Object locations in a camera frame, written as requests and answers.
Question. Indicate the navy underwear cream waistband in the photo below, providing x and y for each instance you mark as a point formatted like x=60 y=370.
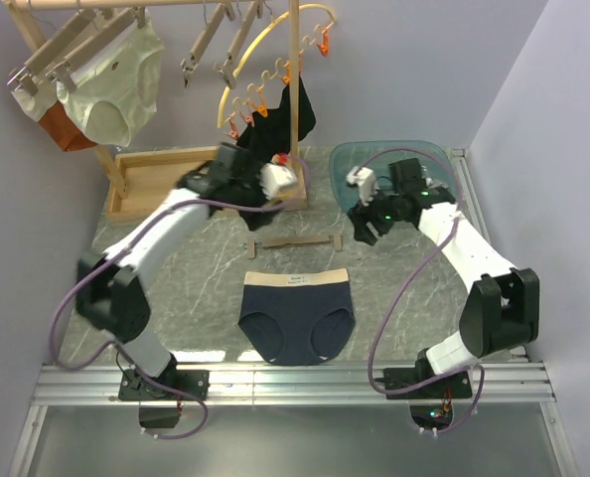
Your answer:
x=297 y=320

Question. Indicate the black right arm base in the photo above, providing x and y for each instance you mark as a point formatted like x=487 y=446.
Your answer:
x=456 y=386

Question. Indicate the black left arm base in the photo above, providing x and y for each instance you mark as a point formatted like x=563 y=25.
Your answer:
x=134 y=388

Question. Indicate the aluminium mounting rail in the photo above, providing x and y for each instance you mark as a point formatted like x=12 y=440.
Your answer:
x=344 y=383

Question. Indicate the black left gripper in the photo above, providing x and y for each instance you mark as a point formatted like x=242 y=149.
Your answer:
x=252 y=175

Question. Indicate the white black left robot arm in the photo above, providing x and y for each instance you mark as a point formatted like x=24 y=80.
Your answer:
x=113 y=285

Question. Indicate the teal plastic basin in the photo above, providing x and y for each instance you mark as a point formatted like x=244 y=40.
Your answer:
x=344 y=158

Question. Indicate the cream white hanging underwear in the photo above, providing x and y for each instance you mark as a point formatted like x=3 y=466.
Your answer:
x=116 y=91

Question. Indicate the wooden rack base tray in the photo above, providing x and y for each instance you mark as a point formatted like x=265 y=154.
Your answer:
x=151 y=177

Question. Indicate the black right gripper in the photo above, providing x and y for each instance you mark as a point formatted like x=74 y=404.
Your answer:
x=360 y=217

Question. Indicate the beige hanger far left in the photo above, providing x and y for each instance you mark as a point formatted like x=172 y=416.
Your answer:
x=49 y=61

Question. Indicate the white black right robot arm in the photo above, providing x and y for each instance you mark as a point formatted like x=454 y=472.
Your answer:
x=502 y=307

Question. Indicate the beige hanger holding underwear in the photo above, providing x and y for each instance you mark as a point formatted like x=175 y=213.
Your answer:
x=92 y=46

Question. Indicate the beige clip hanger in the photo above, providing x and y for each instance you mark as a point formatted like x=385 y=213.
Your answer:
x=212 y=23
x=253 y=245

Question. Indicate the wooden rack top bar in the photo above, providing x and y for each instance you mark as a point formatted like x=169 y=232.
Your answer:
x=54 y=5

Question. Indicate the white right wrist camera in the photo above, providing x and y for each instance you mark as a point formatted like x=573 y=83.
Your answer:
x=364 y=179

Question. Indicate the orange cream hanging underwear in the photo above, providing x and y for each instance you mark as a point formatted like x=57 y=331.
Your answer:
x=45 y=109

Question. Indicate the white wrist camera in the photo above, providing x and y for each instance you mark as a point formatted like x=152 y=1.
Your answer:
x=364 y=179
x=276 y=176

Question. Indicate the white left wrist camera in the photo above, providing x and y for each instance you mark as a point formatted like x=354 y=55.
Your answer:
x=276 y=176

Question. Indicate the yellow curved clip hanger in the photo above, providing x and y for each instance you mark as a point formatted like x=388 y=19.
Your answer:
x=254 y=101

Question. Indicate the wooden rack right post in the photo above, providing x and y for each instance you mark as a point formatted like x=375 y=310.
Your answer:
x=294 y=76

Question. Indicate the beige hanging clip hanger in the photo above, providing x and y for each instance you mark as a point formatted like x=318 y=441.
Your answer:
x=212 y=23

